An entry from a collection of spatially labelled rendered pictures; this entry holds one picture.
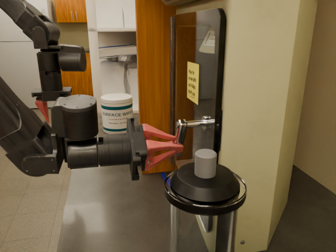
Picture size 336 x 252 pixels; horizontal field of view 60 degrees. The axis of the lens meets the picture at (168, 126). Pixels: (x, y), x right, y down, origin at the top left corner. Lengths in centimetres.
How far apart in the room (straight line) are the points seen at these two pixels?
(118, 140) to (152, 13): 40
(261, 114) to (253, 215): 20
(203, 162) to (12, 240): 207
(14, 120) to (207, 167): 30
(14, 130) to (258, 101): 39
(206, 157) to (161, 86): 48
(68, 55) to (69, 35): 516
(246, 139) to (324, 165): 50
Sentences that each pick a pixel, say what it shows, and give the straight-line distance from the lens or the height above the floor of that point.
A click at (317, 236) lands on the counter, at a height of 94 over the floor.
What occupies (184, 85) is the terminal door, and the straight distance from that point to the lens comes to 65.
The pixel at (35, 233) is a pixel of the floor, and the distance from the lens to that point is 236.
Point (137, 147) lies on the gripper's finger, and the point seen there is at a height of 117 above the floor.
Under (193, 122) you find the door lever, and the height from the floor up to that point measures 120.
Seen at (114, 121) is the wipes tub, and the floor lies 100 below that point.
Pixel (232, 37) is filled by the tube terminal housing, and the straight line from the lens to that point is 46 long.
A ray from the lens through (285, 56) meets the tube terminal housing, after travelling 51.
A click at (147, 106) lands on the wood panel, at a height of 115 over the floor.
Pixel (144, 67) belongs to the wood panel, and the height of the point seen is 126.
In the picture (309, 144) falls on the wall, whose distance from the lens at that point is 101.
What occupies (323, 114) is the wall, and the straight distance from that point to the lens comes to 96.
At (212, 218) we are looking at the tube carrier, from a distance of 37.
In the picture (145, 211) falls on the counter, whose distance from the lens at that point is 74.
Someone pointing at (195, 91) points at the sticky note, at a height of 125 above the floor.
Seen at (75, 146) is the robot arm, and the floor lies 117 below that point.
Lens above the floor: 136
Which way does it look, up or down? 19 degrees down
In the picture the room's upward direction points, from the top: straight up
